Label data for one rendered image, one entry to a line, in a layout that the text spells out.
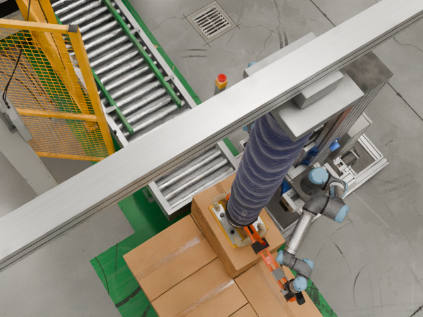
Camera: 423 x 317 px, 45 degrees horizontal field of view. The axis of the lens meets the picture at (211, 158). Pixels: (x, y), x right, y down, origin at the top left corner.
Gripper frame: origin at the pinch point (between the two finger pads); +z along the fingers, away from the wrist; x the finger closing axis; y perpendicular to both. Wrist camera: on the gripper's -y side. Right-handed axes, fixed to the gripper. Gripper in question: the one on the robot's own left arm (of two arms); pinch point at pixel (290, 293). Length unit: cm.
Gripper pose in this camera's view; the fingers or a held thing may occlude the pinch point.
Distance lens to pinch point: 339.1
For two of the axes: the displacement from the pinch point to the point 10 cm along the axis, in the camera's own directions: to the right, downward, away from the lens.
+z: -0.7, 3.6, 9.3
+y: -5.1, -8.2, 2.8
